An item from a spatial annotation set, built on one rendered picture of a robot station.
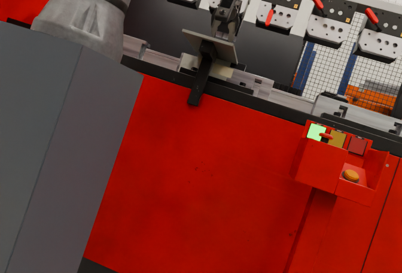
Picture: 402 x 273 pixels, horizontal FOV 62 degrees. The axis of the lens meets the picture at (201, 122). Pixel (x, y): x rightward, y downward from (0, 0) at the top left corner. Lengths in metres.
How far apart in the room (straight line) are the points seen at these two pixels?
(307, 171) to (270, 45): 1.11
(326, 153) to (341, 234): 0.41
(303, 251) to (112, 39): 0.75
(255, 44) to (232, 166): 0.90
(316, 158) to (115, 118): 0.55
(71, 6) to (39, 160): 0.24
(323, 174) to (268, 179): 0.31
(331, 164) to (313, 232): 0.20
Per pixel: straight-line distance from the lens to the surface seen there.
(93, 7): 0.58
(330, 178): 0.95
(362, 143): 1.12
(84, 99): 0.53
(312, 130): 1.09
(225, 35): 1.43
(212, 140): 1.22
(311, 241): 1.02
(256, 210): 1.23
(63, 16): 0.57
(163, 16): 2.06
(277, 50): 1.92
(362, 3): 1.47
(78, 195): 0.61
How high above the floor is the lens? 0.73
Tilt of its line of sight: level
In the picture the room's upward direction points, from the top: 19 degrees clockwise
